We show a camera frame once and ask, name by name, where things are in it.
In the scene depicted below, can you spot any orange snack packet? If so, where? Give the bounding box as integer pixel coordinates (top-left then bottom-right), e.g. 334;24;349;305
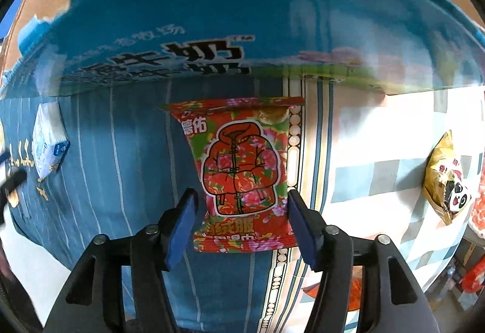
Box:
301;268;361;313

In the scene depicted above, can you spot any red white snack packet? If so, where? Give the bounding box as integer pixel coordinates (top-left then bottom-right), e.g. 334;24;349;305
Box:
467;180;485;240

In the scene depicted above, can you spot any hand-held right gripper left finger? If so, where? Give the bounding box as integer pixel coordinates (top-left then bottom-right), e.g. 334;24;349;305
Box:
43;188;199;333

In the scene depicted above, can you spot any red floral snack packet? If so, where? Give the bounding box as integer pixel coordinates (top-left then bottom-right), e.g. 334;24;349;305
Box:
162;97;306;254

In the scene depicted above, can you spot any red plastic bag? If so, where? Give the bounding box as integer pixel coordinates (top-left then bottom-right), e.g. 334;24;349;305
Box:
460;268;485;294

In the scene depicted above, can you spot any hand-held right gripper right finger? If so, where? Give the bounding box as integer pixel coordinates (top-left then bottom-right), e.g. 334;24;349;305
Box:
287;189;440;333

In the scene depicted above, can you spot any blue printed cardboard box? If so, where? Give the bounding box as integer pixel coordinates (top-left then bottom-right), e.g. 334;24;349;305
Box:
0;0;485;99

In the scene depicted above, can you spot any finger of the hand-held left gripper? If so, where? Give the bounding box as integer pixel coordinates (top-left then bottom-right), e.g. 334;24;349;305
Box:
0;169;28;201

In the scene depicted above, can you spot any blue striped bed sheet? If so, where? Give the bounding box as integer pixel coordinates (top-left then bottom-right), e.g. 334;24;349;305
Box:
0;79;485;333

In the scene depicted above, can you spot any yellow panda snack packet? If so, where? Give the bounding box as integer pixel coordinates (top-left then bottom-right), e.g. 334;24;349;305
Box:
422;130;475;226

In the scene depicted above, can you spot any white blue tissue packet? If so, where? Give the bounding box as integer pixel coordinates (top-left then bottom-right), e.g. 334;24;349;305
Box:
32;103;71;183

